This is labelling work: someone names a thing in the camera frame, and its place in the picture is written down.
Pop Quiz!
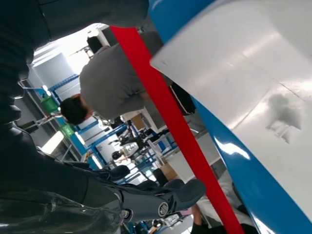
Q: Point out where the person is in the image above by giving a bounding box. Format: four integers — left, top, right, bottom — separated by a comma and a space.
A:
60, 30, 196, 127
190, 168, 259, 234

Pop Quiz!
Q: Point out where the red barrier belt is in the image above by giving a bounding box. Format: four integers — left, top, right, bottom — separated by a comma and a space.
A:
110, 25, 245, 234

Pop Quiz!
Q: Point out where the blue metal shelf rack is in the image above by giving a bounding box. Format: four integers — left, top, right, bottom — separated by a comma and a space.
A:
148, 0, 312, 234

